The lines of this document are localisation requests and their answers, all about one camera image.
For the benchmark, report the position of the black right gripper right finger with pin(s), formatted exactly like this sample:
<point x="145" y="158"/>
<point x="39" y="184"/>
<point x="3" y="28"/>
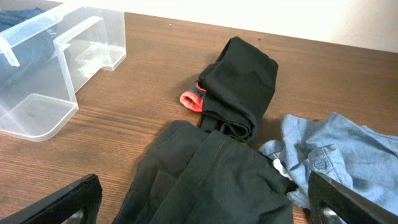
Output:
<point x="332" y="202"/>

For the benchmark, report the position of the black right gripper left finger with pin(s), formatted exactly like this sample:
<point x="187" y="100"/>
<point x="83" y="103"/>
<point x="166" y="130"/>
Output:
<point x="78" y="202"/>

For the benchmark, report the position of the light blue denim shirt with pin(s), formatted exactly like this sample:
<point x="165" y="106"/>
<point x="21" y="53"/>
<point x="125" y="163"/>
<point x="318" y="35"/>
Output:
<point x="355" y="156"/>

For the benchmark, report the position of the dark blue jeans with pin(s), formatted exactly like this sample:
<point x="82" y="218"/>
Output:
<point x="30" y="53"/>

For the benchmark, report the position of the black folded garment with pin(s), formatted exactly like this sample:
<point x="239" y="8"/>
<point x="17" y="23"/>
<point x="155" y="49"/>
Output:
<point x="192" y="176"/>

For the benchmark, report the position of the clear plastic storage bin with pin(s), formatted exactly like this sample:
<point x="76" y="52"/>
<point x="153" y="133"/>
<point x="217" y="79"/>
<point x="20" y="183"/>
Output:
<point x="38" y="104"/>

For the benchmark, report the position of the black garment with red cuff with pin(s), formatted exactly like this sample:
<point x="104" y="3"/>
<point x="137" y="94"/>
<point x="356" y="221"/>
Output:
<point x="233" y="93"/>

